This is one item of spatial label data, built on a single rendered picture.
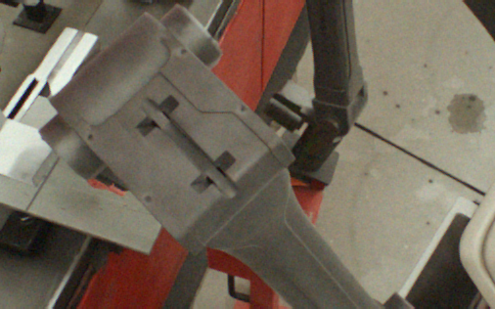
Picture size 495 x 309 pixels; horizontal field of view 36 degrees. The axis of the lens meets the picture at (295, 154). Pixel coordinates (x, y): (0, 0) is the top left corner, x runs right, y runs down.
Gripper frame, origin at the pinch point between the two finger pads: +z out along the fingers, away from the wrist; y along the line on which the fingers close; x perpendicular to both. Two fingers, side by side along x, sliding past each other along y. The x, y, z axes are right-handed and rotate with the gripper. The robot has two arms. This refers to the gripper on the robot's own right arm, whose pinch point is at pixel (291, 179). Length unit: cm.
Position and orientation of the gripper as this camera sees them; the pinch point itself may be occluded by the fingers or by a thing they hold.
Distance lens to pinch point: 132.5
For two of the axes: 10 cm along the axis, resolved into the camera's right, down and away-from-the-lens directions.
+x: -2.8, 8.0, -5.3
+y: -9.1, -4.0, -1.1
